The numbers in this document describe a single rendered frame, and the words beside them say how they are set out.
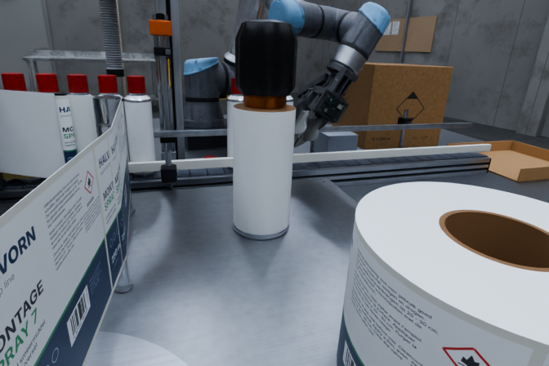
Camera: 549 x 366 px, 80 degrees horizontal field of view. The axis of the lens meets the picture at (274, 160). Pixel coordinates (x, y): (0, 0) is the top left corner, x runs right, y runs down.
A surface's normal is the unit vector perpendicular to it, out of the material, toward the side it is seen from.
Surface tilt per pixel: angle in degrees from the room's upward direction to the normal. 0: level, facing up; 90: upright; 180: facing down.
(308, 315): 0
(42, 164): 90
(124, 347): 0
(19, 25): 90
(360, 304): 90
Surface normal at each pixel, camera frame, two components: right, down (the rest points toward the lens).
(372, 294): -0.95, 0.06
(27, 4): 0.47, 0.29
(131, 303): 0.04, -0.95
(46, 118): -0.20, 0.29
